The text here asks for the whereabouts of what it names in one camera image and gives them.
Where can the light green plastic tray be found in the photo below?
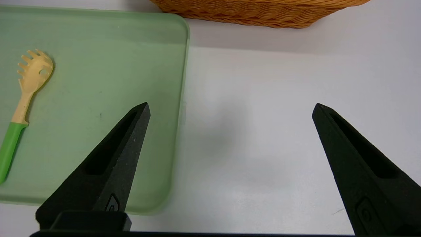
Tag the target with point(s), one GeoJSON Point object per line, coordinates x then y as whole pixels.
{"type": "Point", "coordinates": [98, 65]}

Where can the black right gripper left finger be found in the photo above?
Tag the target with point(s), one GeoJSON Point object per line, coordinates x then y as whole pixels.
{"type": "Point", "coordinates": [105, 171]}

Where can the orange wicker basket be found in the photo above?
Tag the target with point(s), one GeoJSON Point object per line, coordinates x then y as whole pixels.
{"type": "Point", "coordinates": [263, 11]}

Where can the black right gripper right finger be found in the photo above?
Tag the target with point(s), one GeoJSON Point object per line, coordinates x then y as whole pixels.
{"type": "Point", "coordinates": [368, 184]}

